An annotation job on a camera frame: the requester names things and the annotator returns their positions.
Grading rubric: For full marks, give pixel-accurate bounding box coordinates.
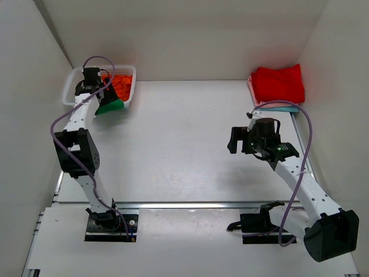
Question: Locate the green t shirt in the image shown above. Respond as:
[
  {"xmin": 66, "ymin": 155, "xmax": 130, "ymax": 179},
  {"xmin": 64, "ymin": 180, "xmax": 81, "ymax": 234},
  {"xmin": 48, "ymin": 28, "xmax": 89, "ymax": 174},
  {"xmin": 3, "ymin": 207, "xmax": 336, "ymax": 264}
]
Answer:
[{"xmin": 95, "ymin": 99, "xmax": 125, "ymax": 115}]

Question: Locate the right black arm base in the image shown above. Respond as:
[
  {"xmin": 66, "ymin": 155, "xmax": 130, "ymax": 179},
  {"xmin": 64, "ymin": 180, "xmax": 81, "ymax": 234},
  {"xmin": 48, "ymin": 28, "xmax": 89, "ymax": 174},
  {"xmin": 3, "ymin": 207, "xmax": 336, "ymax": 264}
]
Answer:
[{"xmin": 226, "ymin": 201, "xmax": 285, "ymax": 245}]

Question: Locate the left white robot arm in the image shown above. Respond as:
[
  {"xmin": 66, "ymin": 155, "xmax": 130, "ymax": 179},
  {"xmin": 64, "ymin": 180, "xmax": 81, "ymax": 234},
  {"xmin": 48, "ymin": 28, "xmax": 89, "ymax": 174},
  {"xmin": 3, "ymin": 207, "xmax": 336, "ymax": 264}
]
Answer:
[{"xmin": 50, "ymin": 67, "xmax": 125, "ymax": 231}]

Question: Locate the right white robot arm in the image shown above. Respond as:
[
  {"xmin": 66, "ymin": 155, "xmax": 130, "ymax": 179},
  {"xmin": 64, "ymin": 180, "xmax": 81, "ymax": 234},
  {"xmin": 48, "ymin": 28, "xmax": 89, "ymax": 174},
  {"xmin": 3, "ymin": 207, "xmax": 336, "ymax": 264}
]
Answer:
[{"xmin": 227, "ymin": 117, "xmax": 359, "ymax": 262}]

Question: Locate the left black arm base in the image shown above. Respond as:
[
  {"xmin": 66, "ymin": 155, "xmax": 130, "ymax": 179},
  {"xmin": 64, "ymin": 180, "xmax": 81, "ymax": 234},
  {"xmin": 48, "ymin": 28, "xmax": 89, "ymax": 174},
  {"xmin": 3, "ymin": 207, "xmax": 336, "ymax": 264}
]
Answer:
[{"xmin": 84, "ymin": 211, "xmax": 139, "ymax": 243}]

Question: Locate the orange t shirt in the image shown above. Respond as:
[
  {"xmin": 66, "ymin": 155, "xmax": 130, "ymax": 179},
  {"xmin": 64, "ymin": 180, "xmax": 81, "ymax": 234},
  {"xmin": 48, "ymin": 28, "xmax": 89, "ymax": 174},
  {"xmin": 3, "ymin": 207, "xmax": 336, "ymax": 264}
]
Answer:
[{"xmin": 111, "ymin": 75, "xmax": 133, "ymax": 102}]

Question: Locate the white plastic basket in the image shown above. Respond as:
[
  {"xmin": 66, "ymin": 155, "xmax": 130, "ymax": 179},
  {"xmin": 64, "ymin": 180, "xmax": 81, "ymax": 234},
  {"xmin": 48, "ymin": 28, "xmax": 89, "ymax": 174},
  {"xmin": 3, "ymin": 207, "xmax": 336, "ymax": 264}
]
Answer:
[{"xmin": 62, "ymin": 65, "xmax": 136, "ymax": 109}]

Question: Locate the pink folded t shirt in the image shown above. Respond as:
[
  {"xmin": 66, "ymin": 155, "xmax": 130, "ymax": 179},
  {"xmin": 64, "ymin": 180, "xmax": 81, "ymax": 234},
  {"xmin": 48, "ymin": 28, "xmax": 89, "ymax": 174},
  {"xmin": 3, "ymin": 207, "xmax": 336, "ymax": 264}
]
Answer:
[{"xmin": 247, "ymin": 76, "xmax": 291, "ymax": 107}]

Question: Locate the light blue folded t shirt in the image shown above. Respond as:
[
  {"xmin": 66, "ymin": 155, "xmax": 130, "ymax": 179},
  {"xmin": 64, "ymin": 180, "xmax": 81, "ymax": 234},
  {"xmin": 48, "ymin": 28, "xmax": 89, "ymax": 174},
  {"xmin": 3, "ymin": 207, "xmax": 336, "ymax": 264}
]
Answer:
[{"xmin": 259, "ymin": 106, "xmax": 299, "ymax": 113}]

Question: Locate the red folded t shirt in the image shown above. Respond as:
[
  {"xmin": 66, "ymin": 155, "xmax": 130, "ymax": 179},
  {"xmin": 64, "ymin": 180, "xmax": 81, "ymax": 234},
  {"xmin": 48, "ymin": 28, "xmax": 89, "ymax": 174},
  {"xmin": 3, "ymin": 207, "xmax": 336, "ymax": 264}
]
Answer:
[{"xmin": 249, "ymin": 64, "xmax": 305, "ymax": 104}]

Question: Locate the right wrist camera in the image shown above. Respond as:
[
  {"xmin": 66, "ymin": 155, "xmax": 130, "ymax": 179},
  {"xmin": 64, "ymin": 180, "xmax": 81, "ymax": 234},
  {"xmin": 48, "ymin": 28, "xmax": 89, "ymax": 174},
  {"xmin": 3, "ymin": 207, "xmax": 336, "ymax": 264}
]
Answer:
[{"xmin": 246, "ymin": 110, "xmax": 264, "ymax": 130}]

